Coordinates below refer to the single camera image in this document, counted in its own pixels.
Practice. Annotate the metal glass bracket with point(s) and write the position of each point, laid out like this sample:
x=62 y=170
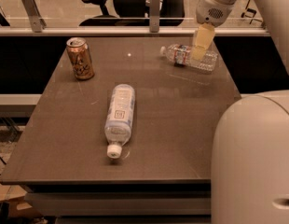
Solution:
x=36 y=21
x=154 y=16

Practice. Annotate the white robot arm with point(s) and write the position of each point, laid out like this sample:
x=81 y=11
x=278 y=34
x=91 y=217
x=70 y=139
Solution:
x=250 y=157

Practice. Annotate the left metal glass bracket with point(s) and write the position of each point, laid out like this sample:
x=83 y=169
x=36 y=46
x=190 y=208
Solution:
x=36 y=21

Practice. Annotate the white labelled water bottle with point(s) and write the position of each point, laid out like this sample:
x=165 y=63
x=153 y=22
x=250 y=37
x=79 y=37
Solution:
x=118 y=126

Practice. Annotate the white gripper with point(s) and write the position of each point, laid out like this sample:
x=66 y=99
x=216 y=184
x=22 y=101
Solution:
x=212 y=12

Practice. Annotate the glass partition panel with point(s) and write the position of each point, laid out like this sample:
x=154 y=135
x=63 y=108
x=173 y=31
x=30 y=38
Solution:
x=69 y=13

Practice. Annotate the cardboard box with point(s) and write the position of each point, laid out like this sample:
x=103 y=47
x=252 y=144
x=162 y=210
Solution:
x=14 y=195

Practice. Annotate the middle metal glass bracket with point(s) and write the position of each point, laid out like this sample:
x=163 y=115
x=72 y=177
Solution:
x=154 y=16

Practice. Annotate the clear ribbed water bottle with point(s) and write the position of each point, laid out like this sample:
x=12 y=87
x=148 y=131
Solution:
x=184 y=55

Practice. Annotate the orange soda can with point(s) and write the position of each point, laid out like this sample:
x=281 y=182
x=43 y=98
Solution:
x=79 y=55

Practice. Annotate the wooden stool frame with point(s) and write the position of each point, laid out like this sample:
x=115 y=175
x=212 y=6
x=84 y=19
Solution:
x=249 y=14

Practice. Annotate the black office chair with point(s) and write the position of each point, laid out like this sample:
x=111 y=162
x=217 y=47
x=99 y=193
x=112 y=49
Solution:
x=136 y=13

